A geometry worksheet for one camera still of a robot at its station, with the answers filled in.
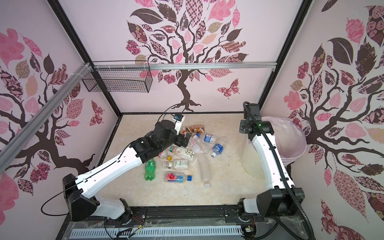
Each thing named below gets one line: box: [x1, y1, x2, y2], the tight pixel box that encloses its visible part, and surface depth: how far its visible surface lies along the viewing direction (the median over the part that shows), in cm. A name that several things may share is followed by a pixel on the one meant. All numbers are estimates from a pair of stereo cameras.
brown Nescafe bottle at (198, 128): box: [182, 124, 205, 133], surface depth 106 cm
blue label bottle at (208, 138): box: [196, 132, 228, 144], surface depth 102 cm
